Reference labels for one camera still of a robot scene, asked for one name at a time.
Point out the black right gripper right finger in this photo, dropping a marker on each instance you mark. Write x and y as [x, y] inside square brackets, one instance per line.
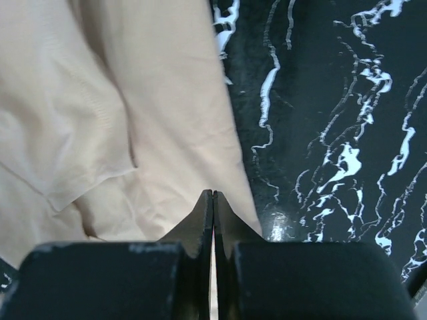
[258, 279]

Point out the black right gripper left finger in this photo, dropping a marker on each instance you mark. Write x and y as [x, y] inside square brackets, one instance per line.
[164, 279]

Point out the beige t-shirt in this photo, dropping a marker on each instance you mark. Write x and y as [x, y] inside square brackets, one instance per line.
[114, 118]

